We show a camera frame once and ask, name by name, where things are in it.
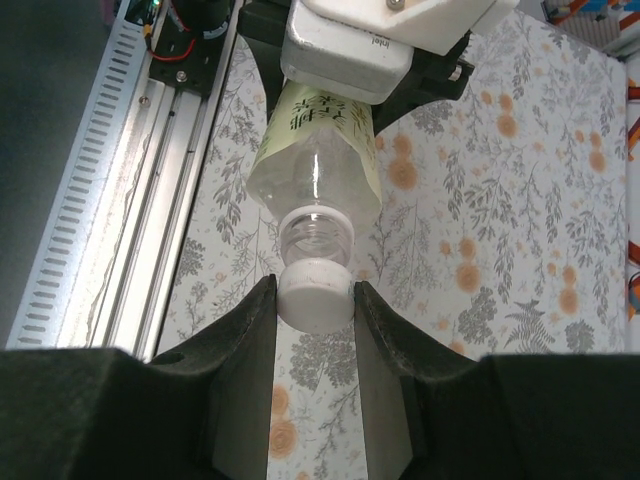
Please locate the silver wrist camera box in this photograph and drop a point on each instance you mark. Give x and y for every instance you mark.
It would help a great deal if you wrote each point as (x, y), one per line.
(340, 60)

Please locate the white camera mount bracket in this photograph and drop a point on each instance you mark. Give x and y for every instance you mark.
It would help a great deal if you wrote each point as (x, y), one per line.
(440, 20)

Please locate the aluminium extrusion rail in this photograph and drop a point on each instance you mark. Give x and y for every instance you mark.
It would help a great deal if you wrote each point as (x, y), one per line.
(150, 210)

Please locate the pale yellow label plastic bottle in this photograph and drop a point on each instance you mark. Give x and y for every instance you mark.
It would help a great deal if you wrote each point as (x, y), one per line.
(310, 170)

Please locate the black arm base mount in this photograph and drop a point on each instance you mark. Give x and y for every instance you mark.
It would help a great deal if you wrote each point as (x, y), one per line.
(195, 60)

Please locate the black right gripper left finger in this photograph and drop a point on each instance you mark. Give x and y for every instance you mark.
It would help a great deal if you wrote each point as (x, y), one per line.
(125, 420)

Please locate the white plastic bottle cap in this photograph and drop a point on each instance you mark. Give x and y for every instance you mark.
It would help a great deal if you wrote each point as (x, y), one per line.
(315, 300)

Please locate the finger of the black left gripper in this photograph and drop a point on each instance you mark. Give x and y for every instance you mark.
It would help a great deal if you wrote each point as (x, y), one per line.
(265, 45)
(395, 112)

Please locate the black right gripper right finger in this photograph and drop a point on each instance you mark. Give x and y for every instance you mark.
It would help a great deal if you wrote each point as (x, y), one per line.
(500, 425)

